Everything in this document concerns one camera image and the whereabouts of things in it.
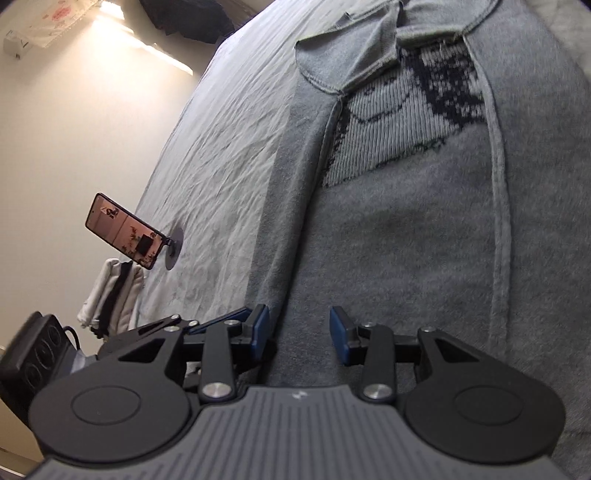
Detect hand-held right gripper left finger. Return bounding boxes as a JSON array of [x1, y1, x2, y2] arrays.
[[115, 305, 271, 402]]

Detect covered wall air conditioner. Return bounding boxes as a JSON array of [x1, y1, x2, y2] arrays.
[[2, 0, 105, 60]]

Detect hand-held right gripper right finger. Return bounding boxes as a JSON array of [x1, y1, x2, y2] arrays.
[[329, 305, 509, 402]]

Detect dark hanging jacket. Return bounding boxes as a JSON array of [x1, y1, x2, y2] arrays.
[[139, 0, 259, 44]]

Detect smartphone with pink screen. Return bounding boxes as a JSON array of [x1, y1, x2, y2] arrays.
[[85, 193, 161, 271]]

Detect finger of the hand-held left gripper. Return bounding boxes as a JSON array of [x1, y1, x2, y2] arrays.
[[97, 307, 254, 360]]

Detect black speaker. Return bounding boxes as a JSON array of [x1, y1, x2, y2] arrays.
[[0, 311, 79, 416]]

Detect grey knit sweater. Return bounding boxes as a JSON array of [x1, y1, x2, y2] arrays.
[[247, 0, 591, 476]]

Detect round black phone stand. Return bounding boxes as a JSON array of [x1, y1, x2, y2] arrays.
[[161, 229, 184, 270]]

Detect white and black hanging clothes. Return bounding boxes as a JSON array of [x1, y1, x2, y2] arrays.
[[76, 258, 147, 340]]

